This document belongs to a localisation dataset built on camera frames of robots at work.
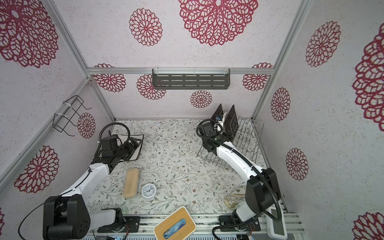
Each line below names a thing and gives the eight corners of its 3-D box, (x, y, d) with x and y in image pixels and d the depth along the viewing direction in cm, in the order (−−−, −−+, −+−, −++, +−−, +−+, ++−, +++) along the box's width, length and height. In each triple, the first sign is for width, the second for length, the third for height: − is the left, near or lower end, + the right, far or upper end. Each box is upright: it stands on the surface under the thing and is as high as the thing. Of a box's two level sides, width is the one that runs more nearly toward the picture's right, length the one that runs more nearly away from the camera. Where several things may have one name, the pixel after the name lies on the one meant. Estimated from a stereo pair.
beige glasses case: (123, 199, 84) (120, 197, 80) (128, 171, 94) (125, 168, 91) (137, 197, 84) (135, 195, 81) (140, 170, 95) (138, 167, 91)
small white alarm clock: (141, 200, 83) (139, 198, 80) (144, 186, 88) (142, 183, 85) (155, 200, 83) (154, 198, 80) (158, 186, 88) (156, 183, 85)
